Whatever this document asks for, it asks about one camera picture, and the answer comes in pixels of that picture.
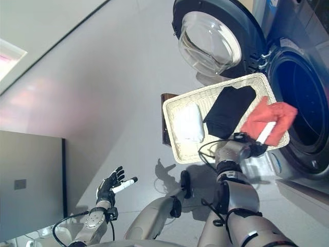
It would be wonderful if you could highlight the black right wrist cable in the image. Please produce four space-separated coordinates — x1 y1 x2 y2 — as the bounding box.
197 139 232 227

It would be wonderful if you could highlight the silver robot torso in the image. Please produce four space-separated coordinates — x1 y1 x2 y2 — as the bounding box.
84 237 204 247

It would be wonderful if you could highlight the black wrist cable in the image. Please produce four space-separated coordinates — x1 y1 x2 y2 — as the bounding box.
52 210 116 245
197 139 232 227

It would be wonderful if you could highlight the grey cabinet dark edge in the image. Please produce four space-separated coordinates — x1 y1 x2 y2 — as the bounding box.
0 129 68 241

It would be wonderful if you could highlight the silver robot leg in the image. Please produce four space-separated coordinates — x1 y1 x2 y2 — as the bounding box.
197 200 232 247
124 169 192 241

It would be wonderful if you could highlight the black garment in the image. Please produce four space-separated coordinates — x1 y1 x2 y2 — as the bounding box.
203 85 257 140

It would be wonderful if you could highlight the round glass washer door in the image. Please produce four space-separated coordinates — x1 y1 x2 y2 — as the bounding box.
171 0 268 80

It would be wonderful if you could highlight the silver left robot leg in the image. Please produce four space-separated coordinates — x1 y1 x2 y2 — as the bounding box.
124 169 192 241

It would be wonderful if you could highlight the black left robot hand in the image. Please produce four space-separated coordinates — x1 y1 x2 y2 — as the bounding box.
96 166 139 206

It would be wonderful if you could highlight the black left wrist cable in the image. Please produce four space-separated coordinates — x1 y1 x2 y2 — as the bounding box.
52 210 116 245

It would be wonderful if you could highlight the dark brown wooden stool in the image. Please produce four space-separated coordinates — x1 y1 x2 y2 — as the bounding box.
160 93 178 148

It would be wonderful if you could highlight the silver right robot leg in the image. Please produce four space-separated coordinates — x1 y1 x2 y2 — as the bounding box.
197 200 232 247

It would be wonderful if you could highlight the white garment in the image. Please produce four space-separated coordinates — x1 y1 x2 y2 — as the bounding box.
174 103 205 144

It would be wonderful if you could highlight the white wicker basket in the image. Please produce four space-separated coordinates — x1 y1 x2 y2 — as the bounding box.
162 72 291 165

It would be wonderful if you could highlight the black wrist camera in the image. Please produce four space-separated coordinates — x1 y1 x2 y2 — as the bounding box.
233 132 248 143
106 206 119 221

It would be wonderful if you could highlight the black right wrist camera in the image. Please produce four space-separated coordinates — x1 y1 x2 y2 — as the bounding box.
233 132 248 143

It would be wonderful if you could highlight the grey front-load washing machine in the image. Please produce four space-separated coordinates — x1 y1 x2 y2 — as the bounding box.
256 0 329 181

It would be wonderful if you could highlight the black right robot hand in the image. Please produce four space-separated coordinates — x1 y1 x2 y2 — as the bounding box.
245 121 278 158

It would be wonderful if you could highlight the red garment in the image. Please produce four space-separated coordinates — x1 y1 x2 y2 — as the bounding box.
241 96 299 147

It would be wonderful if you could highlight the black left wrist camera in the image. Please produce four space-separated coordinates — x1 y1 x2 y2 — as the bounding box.
106 206 119 221

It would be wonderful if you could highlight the grey cabinet switch plate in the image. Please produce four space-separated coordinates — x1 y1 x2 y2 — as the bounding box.
13 178 27 191

